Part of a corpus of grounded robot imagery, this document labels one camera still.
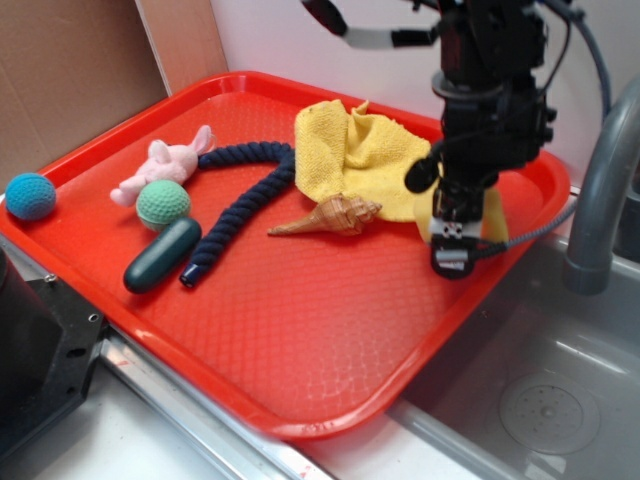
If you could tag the blue dimpled ball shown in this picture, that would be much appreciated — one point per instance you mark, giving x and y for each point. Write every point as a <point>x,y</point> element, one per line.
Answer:
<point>30,197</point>

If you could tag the yellow sponge with green pad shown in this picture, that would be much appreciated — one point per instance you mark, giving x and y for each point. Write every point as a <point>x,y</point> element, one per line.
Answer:
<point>492,227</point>

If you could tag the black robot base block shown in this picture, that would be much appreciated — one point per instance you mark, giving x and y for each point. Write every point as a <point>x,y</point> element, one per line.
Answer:
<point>50,341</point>

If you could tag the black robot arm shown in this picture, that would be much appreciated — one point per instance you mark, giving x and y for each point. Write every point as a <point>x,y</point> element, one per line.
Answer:
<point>481,42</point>

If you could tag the pink plush bunny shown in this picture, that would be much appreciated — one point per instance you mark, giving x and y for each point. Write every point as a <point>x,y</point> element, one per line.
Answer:
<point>175,163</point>

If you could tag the red plastic tray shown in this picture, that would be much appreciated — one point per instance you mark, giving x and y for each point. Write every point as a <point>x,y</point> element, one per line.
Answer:
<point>300,337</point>

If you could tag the grey faucet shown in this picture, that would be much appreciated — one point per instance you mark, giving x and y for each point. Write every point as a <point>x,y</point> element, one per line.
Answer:
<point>606,221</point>

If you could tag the grey sink basin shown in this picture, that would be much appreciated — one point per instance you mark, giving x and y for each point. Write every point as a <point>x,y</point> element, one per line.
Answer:
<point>538,382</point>

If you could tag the green dimpled ball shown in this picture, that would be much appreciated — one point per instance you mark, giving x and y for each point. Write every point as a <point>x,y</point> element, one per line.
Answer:
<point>160,203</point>

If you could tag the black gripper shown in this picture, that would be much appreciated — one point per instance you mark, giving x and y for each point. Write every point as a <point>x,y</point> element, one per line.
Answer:
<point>487,129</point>

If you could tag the brown cardboard panel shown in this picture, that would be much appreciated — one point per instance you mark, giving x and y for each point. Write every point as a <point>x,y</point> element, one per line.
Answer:
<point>71,70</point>

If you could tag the brown spiral seashell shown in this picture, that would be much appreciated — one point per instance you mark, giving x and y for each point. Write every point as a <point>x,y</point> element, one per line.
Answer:
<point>346,216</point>

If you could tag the yellow terry cloth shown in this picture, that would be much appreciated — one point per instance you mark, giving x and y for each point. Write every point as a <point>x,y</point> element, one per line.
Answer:
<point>356,154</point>

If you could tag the dark green capsule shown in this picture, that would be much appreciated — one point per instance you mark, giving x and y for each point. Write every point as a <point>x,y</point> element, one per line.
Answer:
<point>162,255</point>

